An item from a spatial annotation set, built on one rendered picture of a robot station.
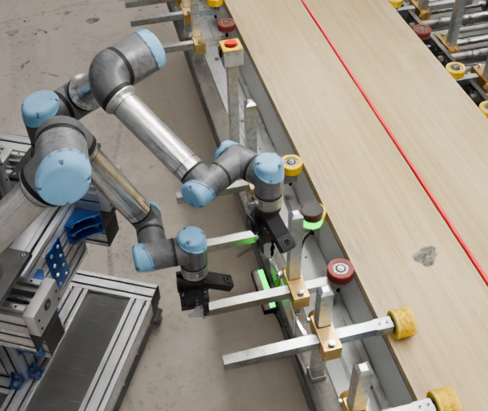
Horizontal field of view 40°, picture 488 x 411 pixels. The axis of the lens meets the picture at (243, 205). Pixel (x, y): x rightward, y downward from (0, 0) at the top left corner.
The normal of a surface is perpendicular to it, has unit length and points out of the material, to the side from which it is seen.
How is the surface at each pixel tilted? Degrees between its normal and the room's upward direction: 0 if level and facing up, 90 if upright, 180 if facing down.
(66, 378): 0
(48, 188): 85
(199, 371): 0
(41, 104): 7
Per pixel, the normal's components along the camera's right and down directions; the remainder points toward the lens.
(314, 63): -0.02, -0.71
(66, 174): 0.33, 0.59
